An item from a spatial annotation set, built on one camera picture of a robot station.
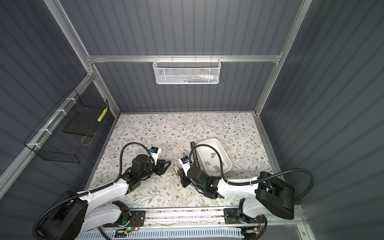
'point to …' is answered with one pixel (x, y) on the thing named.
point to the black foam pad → (83, 123)
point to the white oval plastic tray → (210, 158)
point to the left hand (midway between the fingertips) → (168, 162)
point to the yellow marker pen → (102, 114)
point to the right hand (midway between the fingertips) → (179, 172)
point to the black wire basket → (50, 138)
